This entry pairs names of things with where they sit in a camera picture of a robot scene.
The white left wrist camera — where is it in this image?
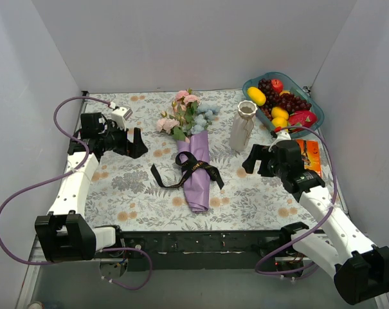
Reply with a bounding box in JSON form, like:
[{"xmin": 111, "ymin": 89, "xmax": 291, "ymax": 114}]
[{"xmin": 111, "ymin": 107, "xmax": 132, "ymax": 131}]

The white ribbed ceramic vase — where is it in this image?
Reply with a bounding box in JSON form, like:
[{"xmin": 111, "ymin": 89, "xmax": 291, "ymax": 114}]
[{"xmin": 229, "ymin": 100, "xmax": 258, "ymax": 153}]

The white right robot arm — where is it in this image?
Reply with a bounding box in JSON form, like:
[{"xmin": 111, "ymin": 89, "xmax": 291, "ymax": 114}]
[{"xmin": 242, "ymin": 140, "xmax": 389, "ymax": 305}]

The yellow mango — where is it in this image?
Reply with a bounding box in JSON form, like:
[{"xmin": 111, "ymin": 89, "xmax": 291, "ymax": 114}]
[{"xmin": 247, "ymin": 87, "xmax": 266, "ymax": 106}]

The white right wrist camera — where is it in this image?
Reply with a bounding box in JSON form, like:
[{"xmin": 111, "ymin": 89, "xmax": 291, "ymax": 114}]
[{"xmin": 269, "ymin": 127, "xmax": 291, "ymax": 152}]

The black gold-lettered ribbon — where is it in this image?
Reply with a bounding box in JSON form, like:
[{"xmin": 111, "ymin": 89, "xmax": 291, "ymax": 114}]
[{"xmin": 150, "ymin": 151, "xmax": 224, "ymax": 189}]

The floral tablecloth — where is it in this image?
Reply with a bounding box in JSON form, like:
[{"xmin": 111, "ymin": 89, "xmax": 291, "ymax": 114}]
[{"xmin": 84, "ymin": 89, "xmax": 316, "ymax": 231}]

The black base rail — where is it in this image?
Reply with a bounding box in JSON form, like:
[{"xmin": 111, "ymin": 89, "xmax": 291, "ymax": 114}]
[{"xmin": 95, "ymin": 230, "xmax": 290, "ymax": 272}]

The yellow lemon upper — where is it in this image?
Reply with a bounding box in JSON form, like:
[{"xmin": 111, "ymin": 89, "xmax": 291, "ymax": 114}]
[{"xmin": 271, "ymin": 106, "xmax": 289, "ymax": 120}]

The yellow lemon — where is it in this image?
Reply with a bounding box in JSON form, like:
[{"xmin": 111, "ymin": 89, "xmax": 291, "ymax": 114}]
[
  {"xmin": 271, "ymin": 117, "xmax": 288, "ymax": 128},
  {"xmin": 271, "ymin": 106, "xmax": 289, "ymax": 120}
]

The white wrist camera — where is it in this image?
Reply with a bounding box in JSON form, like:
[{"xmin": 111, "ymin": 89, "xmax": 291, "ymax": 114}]
[
  {"xmin": 269, "ymin": 127, "xmax": 291, "ymax": 152},
  {"xmin": 111, "ymin": 107, "xmax": 132, "ymax": 131}
]

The teal plastic fruit basket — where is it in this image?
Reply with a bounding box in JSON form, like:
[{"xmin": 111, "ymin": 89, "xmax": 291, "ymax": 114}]
[{"xmin": 242, "ymin": 72, "xmax": 324, "ymax": 131}]

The dark red grape bunch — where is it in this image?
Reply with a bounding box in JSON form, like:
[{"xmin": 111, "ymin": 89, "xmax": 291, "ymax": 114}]
[{"xmin": 258, "ymin": 79, "xmax": 312, "ymax": 116}]

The red dragon fruit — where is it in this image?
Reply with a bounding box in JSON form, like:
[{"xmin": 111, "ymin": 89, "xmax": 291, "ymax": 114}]
[{"xmin": 288, "ymin": 110, "xmax": 318, "ymax": 128}]

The pink rose stem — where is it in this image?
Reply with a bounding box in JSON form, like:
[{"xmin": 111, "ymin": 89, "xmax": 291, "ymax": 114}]
[
  {"xmin": 156, "ymin": 111, "xmax": 190, "ymax": 143},
  {"xmin": 172, "ymin": 88, "xmax": 200, "ymax": 129}
]

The orange razor package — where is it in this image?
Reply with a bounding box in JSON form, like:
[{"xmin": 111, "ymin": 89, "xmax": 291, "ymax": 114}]
[{"xmin": 296, "ymin": 139, "xmax": 322, "ymax": 177}]

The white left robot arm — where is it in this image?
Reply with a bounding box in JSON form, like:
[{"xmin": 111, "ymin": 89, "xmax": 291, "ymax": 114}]
[{"xmin": 35, "ymin": 107, "xmax": 148, "ymax": 263}]

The blue hydrangea stem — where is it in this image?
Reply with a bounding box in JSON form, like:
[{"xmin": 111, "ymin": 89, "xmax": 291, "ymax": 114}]
[{"xmin": 189, "ymin": 104, "xmax": 221, "ymax": 135}]

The purple pink wrapping paper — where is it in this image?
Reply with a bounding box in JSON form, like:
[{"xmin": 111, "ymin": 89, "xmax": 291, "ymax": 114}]
[{"xmin": 177, "ymin": 131, "xmax": 210, "ymax": 213}]

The yellow lemon lower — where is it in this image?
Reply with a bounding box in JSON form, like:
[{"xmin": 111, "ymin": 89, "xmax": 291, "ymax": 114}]
[{"xmin": 271, "ymin": 117, "xmax": 288, "ymax": 128}]

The red apple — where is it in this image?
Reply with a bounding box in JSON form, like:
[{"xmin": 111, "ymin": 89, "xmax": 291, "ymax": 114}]
[{"xmin": 271, "ymin": 79, "xmax": 284, "ymax": 94}]

